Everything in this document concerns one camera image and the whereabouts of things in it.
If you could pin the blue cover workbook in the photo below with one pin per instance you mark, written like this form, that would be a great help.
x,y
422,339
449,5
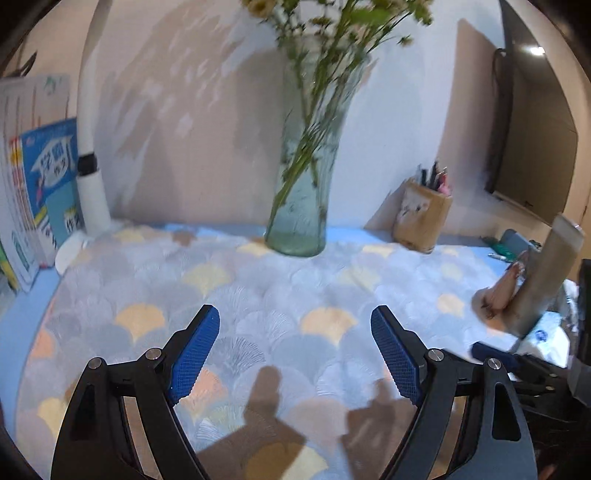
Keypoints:
x,y
50,160

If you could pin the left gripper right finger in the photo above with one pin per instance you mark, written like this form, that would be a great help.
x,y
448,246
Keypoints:
x,y
493,441

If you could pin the pens in holder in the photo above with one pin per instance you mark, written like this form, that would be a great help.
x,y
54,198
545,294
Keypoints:
x,y
435,178

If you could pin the wall-mounted black television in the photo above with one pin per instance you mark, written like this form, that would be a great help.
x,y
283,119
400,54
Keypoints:
x,y
534,140

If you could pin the woven pen holder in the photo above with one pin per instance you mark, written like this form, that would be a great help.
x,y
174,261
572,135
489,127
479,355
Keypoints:
x,y
421,217

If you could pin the green flower stems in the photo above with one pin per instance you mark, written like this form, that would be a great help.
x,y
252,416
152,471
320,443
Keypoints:
x,y
327,45

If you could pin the glass flower vase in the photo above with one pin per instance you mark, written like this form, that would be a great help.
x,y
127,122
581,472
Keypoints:
x,y
315,106

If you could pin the patterned fan-motif table mat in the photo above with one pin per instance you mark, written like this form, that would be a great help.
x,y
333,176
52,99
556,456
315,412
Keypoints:
x,y
295,386

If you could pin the teal small box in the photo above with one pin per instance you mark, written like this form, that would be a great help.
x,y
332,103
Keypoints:
x,y
499,250

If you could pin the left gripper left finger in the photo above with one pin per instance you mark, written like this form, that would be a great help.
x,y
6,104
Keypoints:
x,y
95,439

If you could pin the white desk lamp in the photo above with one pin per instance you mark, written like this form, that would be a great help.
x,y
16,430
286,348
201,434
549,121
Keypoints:
x,y
90,186

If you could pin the blue felt pouch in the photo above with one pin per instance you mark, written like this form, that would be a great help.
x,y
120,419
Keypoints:
x,y
516,243

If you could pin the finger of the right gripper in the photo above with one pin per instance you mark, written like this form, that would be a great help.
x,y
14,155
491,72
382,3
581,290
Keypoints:
x,y
482,352

